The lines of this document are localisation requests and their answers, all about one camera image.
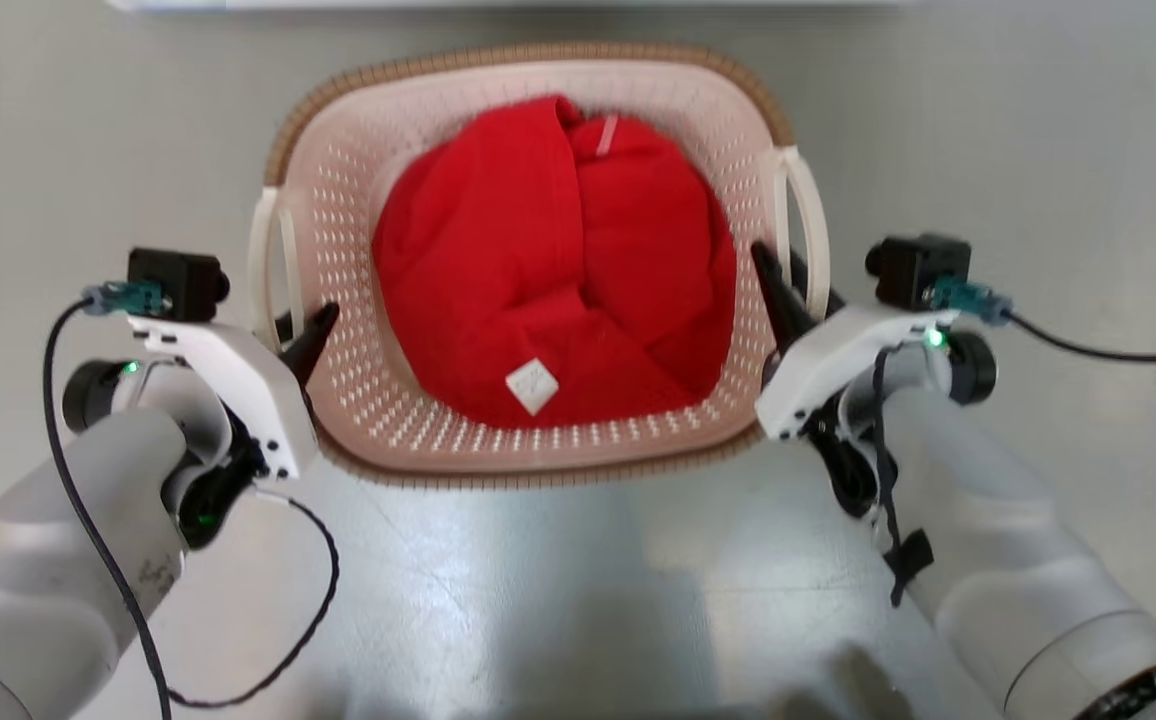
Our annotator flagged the thin black right gripper cable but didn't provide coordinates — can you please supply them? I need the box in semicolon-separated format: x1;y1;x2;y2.
870;344;935;609

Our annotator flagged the thin black left gripper cable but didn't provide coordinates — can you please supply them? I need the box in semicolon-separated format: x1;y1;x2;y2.
166;484;342;710

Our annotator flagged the long black right camera cable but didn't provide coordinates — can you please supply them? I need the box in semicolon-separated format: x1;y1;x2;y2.
928;278;1156;364

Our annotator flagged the long black camera cable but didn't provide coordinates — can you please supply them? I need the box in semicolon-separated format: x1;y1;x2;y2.
928;278;1156;364
42;282;175;720

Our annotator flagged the red garment with white label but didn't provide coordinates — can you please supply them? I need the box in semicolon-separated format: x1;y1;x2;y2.
371;95;739;431

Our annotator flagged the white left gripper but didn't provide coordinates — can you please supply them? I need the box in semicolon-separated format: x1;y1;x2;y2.
126;302;342;481

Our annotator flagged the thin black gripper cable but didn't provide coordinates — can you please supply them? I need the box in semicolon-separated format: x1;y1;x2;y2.
166;484;342;710
870;344;935;609

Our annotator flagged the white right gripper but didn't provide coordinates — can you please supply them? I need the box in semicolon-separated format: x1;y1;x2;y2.
750;240;960;442

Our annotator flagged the long black left camera cable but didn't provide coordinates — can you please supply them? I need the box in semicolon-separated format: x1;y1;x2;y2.
42;282;175;720

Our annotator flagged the pink laundry basket brown rim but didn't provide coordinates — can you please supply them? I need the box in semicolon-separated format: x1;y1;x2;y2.
246;42;831;491

